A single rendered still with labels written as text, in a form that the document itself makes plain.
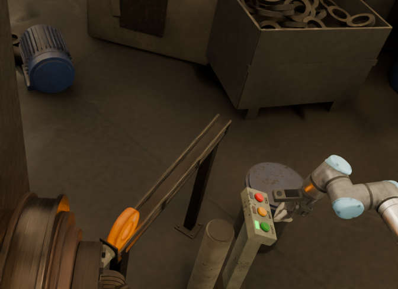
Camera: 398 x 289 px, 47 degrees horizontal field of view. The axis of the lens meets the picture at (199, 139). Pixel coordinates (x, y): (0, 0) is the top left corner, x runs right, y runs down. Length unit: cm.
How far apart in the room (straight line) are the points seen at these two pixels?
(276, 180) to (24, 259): 166
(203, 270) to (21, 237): 132
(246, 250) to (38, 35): 200
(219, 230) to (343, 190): 58
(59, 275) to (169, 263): 157
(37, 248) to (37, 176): 190
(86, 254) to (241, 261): 127
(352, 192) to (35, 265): 108
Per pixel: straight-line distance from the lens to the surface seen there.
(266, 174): 232
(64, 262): 88
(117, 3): 355
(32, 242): 85
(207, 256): 199
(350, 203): 156
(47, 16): 410
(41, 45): 311
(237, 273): 222
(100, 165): 277
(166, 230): 251
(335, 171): 163
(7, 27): 108
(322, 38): 309
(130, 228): 166
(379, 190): 163
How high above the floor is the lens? 204
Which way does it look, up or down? 43 degrees down
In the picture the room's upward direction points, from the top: 14 degrees clockwise
